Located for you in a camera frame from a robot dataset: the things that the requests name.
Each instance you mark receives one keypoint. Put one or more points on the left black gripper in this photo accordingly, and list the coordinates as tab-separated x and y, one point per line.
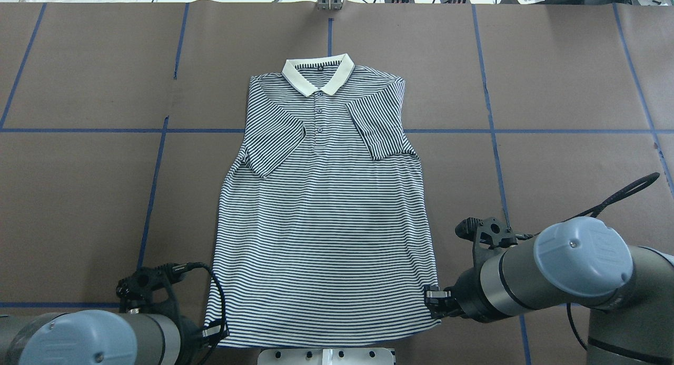
190	331

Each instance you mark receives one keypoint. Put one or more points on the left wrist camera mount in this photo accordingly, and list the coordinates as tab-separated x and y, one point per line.
150	291

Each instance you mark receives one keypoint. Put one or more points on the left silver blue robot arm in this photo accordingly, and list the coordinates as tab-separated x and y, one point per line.
102	337

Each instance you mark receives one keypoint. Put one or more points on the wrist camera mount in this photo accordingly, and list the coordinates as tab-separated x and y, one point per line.
150	291
490	237

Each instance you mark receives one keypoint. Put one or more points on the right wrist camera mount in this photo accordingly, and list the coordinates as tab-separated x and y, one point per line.
490	237

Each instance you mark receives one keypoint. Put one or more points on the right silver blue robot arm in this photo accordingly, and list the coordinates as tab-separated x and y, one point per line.
628	289

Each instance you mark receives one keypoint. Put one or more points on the striped polo shirt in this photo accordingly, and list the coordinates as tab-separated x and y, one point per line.
322	238

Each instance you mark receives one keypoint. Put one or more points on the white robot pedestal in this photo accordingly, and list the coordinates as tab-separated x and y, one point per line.
375	355

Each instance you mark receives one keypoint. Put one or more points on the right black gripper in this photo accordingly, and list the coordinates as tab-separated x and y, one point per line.
466	297

